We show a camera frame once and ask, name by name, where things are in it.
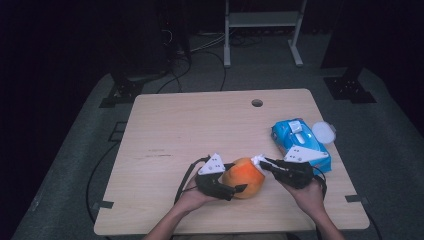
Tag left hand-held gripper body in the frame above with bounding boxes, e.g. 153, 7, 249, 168
194, 152, 236, 202

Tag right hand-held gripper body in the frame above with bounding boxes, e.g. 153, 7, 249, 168
274, 144, 329, 190

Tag orange plush toy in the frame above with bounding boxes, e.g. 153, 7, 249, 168
221, 157, 266, 200

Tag white wet wipe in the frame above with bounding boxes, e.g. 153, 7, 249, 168
250, 154, 273, 176

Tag blue wet wipes pack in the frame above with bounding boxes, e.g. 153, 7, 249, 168
270, 117, 337, 174

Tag person's left hand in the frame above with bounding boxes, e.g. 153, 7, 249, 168
174, 175, 215, 214

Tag person's right hand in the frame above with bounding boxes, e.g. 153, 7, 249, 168
284, 179, 327, 221

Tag black tape strip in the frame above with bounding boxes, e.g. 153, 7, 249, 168
344, 194, 370, 204
91, 200, 115, 210

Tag black stand base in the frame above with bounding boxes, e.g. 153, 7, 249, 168
323, 65, 378, 104
99, 73, 168, 109

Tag black floor tape marking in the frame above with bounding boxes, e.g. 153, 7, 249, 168
108, 121, 128, 143

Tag white metal stand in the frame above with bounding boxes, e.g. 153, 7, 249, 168
223, 0, 308, 69

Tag black floor cable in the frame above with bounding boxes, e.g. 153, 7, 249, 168
365, 212, 384, 240
156, 49, 193, 94
85, 141, 120, 226
199, 49, 228, 92

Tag white floor cables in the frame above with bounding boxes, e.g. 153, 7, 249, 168
191, 31, 228, 53

